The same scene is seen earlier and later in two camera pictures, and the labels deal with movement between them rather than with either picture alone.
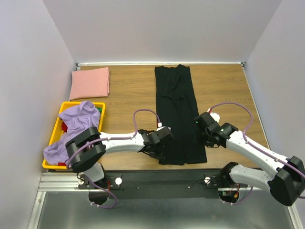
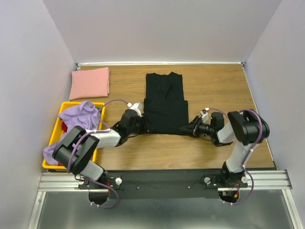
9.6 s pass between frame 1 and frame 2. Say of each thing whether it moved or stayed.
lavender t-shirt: stayed
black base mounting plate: stayed
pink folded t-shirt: stayed
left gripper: moved
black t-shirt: moved
